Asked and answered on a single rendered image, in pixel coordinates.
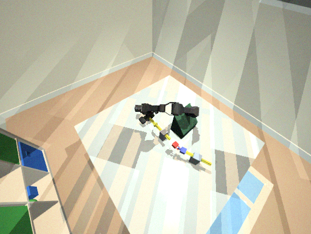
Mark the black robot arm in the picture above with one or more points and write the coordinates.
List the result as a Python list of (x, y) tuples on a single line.
[(177, 109)]

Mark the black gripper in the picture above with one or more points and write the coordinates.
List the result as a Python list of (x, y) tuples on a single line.
[(147, 116)]

